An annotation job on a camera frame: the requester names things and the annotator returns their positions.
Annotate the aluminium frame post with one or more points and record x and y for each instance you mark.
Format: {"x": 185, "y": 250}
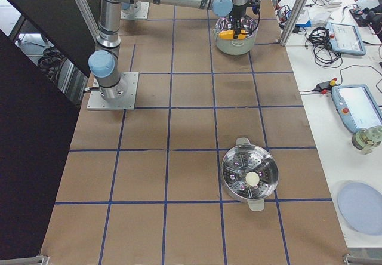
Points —
{"x": 291, "y": 22}

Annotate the teach pendant tablet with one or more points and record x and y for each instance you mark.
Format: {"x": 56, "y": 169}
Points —
{"x": 345, "y": 39}
{"x": 356, "y": 106}

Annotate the far teach pendant tablet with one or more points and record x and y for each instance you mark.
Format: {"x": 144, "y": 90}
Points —
{"x": 345, "y": 39}

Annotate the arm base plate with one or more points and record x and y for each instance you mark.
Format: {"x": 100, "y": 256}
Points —
{"x": 121, "y": 96}
{"x": 146, "y": 9}

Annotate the glass jar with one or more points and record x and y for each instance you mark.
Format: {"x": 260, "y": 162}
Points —
{"x": 367, "y": 139}

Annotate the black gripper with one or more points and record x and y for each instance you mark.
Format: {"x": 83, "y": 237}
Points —
{"x": 238, "y": 12}

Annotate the steel steamer basket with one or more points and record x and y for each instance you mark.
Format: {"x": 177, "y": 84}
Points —
{"x": 241, "y": 159}

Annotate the white garlic bulb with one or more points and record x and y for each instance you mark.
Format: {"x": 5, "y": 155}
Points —
{"x": 252, "y": 179}

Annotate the black power adapter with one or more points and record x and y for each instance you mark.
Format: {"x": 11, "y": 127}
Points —
{"x": 324, "y": 87}

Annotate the blue plate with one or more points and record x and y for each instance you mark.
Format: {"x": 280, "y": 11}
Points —
{"x": 360, "y": 205}

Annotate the yellow plastic corn cob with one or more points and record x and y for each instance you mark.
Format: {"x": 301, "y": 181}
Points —
{"x": 228, "y": 35}

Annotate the near teach pendant tablet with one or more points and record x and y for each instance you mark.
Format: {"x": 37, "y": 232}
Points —
{"x": 356, "y": 106}

